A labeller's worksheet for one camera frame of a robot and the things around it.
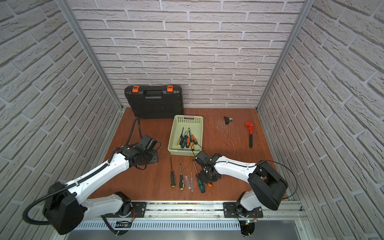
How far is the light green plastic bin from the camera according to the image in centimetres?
96

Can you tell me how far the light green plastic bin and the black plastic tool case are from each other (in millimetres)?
49

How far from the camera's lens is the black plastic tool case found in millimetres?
→ 940
